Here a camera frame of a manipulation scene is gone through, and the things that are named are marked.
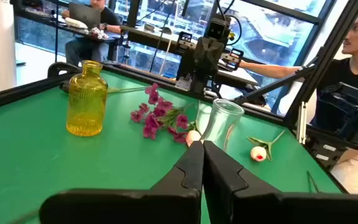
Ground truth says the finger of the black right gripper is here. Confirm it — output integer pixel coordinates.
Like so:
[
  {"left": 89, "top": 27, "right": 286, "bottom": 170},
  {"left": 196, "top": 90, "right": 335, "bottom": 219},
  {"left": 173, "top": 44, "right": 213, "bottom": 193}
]
[
  {"left": 221, "top": 48, "right": 244, "bottom": 72},
  {"left": 176, "top": 30, "right": 196, "bottom": 56}
]

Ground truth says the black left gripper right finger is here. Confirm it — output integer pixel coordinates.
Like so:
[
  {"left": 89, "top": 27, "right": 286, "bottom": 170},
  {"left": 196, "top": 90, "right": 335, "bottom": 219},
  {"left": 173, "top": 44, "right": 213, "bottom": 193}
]
[{"left": 202, "top": 140, "right": 358, "bottom": 224}]

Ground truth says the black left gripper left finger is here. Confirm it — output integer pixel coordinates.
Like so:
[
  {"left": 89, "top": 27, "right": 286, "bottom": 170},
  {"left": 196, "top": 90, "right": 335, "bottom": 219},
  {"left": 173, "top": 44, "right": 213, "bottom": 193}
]
[{"left": 39, "top": 140, "right": 205, "bottom": 224}]

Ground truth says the pink tulip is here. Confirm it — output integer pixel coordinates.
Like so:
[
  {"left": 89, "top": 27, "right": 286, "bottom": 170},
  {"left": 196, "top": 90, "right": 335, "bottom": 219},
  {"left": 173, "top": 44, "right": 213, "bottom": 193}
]
[
  {"left": 247, "top": 129, "right": 287, "bottom": 163},
  {"left": 185, "top": 129, "right": 202, "bottom": 147}
]

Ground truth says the clear glass vase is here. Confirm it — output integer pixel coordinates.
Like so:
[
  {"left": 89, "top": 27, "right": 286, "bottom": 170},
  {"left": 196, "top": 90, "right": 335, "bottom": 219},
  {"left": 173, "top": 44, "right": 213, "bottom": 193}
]
[{"left": 195, "top": 98, "right": 246, "bottom": 153}]

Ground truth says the dark purple tulip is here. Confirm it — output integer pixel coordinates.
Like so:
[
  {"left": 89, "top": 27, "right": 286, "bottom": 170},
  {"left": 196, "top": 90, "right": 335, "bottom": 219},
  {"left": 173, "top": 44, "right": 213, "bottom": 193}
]
[{"left": 59, "top": 83, "right": 150, "bottom": 95}]

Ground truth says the sparse magenta flower spray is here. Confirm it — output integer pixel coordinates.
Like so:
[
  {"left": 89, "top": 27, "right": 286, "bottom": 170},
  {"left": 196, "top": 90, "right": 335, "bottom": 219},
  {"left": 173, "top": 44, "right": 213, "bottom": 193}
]
[{"left": 130, "top": 82, "right": 198, "bottom": 144}]

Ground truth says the yellow glass vase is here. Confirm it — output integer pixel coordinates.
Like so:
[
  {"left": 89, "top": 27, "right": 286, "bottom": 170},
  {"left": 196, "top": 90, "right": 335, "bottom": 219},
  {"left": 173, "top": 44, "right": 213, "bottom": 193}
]
[{"left": 66, "top": 60, "right": 109, "bottom": 138}]

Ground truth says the dark grey desk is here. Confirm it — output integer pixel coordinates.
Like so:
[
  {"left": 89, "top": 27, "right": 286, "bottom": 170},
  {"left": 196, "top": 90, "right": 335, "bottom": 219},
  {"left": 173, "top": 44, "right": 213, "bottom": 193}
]
[{"left": 119, "top": 24, "right": 259, "bottom": 86}]

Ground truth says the person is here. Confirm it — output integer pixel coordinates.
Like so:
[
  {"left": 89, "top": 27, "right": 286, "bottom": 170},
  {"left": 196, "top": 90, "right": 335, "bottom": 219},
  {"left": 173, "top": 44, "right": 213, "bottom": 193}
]
[
  {"left": 60, "top": 0, "right": 124, "bottom": 67},
  {"left": 239, "top": 4, "right": 358, "bottom": 195}
]

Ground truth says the dark laptop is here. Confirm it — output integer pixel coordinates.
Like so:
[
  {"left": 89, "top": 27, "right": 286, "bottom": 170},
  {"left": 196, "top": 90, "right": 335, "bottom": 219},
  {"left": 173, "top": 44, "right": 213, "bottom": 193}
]
[{"left": 68, "top": 2, "right": 101, "bottom": 29}]

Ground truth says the white pouch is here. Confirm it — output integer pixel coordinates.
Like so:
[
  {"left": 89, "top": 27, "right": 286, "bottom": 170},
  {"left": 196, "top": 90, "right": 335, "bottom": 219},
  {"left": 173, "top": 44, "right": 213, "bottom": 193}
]
[{"left": 64, "top": 17, "right": 88, "bottom": 30}]

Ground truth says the green table mat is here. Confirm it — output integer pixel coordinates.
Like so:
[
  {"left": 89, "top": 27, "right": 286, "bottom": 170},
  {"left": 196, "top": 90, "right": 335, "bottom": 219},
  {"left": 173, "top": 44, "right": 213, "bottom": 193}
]
[{"left": 0, "top": 70, "right": 344, "bottom": 224}]

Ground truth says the white round pillar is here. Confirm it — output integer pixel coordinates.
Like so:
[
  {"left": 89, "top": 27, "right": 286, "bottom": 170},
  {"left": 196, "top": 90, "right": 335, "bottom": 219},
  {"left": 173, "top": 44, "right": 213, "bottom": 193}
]
[{"left": 0, "top": 0, "right": 17, "bottom": 93}]

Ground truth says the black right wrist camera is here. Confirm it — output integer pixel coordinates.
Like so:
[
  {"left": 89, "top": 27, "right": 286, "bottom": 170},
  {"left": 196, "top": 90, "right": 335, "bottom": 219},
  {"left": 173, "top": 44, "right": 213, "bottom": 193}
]
[{"left": 203, "top": 14, "right": 231, "bottom": 41}]

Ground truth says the black frame handle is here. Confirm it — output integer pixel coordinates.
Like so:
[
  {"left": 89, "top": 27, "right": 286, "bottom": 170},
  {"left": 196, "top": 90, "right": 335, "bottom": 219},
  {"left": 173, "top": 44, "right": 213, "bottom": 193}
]
[{"left": 47, "top": 62, "right": 82, "bottom": 78}]

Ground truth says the black table frame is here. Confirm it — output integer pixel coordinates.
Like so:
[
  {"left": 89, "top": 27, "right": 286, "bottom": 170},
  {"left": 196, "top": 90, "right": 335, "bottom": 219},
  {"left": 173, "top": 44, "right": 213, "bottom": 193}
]
[{"left": 0, "top": 0, "right": 358, "bottom": 195}]

